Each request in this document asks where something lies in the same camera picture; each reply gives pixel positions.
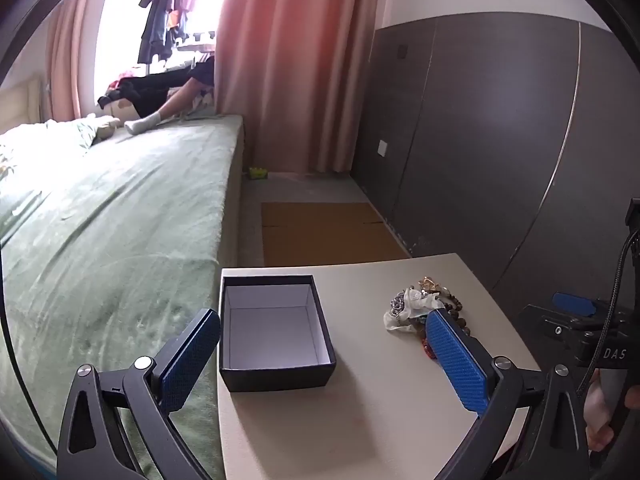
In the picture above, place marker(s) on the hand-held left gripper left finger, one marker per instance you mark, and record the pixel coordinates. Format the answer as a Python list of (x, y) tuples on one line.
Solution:
[(192, 360)]

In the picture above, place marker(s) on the wide pink curtain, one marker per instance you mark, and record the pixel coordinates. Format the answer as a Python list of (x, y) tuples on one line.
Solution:
[(295, 60)]

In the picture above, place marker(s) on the heap of mixed jewelry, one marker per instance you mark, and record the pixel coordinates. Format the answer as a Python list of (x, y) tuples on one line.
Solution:
[(407, 310)]

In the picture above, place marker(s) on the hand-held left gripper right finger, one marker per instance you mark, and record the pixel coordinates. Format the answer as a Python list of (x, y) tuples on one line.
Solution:
[(455, 365)]

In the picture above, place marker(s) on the person's right hand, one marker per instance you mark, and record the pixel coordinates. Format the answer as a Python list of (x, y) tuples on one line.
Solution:
[(597, 410)]

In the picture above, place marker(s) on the small green floor object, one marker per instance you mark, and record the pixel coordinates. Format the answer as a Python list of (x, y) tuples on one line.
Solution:
[(258, 173)]

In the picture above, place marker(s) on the cream padded headboard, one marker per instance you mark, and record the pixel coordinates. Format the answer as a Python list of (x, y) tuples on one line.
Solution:
[(20, 105)]

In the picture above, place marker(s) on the narrow pink curtain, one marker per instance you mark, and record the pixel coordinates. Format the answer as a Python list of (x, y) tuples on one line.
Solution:
[(70, 60)]

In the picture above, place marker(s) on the flattened brown cardboard sheet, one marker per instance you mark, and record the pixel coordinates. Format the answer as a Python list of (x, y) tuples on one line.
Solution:
[(325, 235)]

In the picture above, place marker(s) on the white printed quilt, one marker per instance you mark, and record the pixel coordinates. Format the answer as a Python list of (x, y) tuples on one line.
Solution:
[(40, 145)]

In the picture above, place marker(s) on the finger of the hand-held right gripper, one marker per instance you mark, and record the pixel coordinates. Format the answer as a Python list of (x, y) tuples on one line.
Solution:
[(572, 304)]

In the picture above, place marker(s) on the white wall socket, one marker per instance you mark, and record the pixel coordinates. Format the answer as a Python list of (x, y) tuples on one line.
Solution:
[(382, 148)]

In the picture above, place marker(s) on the bed with green sheet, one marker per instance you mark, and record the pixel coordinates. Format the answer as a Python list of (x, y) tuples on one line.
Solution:
[(125, 235)]

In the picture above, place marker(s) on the hanging dark clothes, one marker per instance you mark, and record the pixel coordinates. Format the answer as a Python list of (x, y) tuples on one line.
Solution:
[(160, 15)]

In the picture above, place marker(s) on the dark cardboard box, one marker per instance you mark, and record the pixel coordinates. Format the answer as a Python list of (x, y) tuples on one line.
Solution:
[(275, 332)]

